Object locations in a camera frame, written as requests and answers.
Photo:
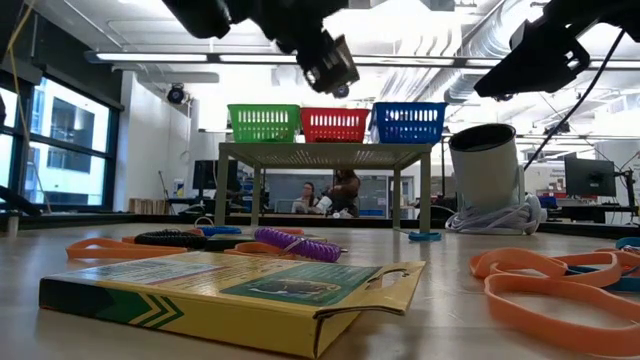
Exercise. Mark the ceiling light strip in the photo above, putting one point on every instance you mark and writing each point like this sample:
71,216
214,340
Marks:
150,57

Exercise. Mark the wooden crate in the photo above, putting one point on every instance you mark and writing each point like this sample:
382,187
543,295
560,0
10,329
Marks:
147,206

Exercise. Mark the green plastic basket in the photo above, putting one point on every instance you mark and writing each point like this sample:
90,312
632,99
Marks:
262,125

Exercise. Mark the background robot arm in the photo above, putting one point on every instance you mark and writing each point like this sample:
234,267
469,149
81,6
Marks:
324,205

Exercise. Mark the white bottle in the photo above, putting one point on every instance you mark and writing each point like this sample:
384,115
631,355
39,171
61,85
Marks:
178,189

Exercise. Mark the blue rubber band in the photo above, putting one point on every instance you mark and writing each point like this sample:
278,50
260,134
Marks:
425,236
630,242
625,285

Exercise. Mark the background office desk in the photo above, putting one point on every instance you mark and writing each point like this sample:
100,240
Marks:
590,212

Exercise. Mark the white cylinder with black top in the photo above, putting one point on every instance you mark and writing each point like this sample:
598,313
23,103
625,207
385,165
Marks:
485,175

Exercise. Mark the black ceiling spotlight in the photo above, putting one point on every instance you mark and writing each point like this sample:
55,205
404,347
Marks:
343,93
176,94
557,127

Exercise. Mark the person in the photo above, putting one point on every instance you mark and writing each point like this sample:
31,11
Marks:
306,197
345,190

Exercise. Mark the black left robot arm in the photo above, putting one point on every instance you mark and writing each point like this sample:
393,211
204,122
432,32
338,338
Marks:
200,17

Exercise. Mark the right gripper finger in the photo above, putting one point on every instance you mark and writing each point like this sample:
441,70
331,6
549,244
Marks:
540,85
540,50

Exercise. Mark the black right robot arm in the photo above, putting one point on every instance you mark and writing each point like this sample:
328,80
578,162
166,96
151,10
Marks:
625,10

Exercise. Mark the red plastic basket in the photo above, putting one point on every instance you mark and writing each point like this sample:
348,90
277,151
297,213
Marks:
335,125

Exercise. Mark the blue plastic basket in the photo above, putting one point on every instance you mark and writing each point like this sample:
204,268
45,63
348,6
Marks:
407,125

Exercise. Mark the large window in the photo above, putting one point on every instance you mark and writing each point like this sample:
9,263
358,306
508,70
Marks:
70,170

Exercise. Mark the black computer monitor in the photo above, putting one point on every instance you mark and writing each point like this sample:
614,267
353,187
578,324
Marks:
205,175
590,177

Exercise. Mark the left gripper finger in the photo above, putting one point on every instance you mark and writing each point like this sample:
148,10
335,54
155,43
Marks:
322,70

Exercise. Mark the pale green perforated metal shelf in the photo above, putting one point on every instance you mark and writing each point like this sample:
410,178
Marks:
325,155

